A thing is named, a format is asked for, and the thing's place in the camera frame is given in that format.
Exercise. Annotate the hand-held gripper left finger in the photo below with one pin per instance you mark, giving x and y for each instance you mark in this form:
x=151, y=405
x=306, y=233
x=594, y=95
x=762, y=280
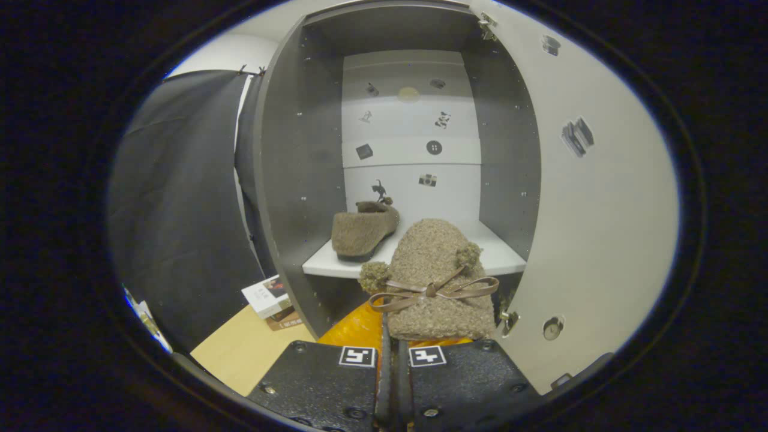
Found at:
x=384, y=390

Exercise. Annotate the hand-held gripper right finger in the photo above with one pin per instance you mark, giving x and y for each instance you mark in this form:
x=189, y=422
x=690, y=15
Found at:
x=401, y=390

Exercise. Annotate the brown fuzzy shoe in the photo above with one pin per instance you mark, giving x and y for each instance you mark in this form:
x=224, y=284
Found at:
x=360, y=231
x=432, y=252

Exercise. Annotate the grey shoe cabinet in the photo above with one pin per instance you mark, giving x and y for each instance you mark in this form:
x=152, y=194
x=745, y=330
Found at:
x=294, y=180

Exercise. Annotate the brown book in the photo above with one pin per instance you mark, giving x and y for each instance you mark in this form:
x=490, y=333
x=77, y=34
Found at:
x=285, y=322

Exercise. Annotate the pale yellowish cluttered object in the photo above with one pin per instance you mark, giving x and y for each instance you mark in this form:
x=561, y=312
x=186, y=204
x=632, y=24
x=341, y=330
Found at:
x=150, y=327

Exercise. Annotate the black backdrop cloth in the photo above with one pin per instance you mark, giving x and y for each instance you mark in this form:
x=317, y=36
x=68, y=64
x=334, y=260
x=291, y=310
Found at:
x=180, y=210

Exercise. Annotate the blue white printed object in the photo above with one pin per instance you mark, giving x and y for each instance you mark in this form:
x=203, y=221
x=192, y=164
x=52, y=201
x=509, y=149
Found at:
x=128, y=295

